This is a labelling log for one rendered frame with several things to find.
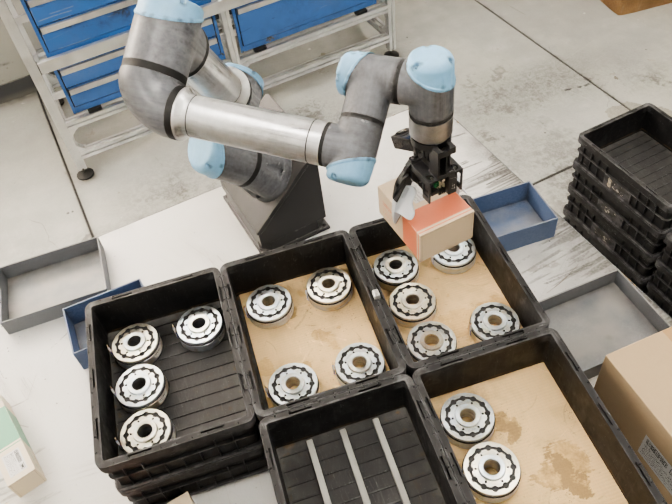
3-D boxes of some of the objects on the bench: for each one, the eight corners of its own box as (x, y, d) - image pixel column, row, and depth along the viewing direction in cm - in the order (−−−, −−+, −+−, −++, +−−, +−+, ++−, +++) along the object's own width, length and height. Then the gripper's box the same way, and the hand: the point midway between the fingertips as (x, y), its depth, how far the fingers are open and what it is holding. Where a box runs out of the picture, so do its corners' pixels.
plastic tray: (104, 248, 192) (97, 235, 188) (113, 300, 179) (106, 288, 176) (6, 278, 188) (-2, 267, 184) (8, 334, 175) (-1, 323, 171)
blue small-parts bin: (526, 199, 189) (529, 180, 183) (554, 236, 179) (558, 217, 174) (459, 220, 186) (460, 201, 181) (484, 259, 176) (486, 240, 171)
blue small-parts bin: (148, 294, 179) (139, 277, 174) (163, 337, 170) (154, 320, 165) (72, 325, 175) (61, 308, 170) (83, 370, 166) (72, 354, 161)
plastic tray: (613, 281, 168) (618, 268, 164) (669, 343, 155) (676, 331, 151) (517, 321, 163) (519, 309, 159) (566, 389, 150) (570, 377, 146)
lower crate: (119, 360, 167) (101, 332, 158) (239, 324, 170) (228, 295, 161) (135, 517, 141) (115, 494, 132) (276, 471, 144) (266, 446, 135)
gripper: (397, 170, 114) (401, 249, 129) (494, 128, 118) (486, 209, 133) (372, 141, 119) (378, 221, 134) (465, 102, 123) (461, 183, 138)
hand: (424, 206), depth 135 cm, fingers closed on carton, 14 cm apart
